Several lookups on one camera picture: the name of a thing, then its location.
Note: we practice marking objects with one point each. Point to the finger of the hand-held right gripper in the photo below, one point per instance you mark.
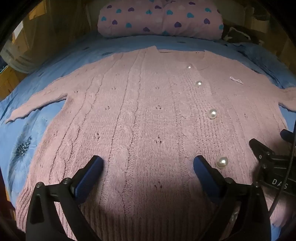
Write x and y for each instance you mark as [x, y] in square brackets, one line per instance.
[288, 136]
[260, 148]

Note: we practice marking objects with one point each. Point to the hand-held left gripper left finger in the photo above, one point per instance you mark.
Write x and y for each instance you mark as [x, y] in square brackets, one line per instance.
[90, 172]

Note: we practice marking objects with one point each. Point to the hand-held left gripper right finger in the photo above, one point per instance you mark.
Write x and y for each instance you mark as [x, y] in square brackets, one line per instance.
[204, 173]

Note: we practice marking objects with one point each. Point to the pink knitted cardigan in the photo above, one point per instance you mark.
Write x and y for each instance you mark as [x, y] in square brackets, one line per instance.
[148, 115]

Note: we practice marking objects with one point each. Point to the blue dandelion print bedsheet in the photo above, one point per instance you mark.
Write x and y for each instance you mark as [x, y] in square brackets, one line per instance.
[34, 129]

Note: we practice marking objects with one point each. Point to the dark cloth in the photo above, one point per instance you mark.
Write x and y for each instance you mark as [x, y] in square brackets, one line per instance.
[238, 34]

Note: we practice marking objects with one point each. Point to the wooden cabinet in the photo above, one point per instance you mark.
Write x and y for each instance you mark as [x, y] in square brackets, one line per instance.
[9, 83]

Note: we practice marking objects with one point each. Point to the grey sheer cloth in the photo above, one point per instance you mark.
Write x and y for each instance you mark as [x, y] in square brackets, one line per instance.
[27, 60]

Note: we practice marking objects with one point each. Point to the pink heart print pillow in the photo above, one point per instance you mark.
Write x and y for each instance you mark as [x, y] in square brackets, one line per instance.
[138, 20]

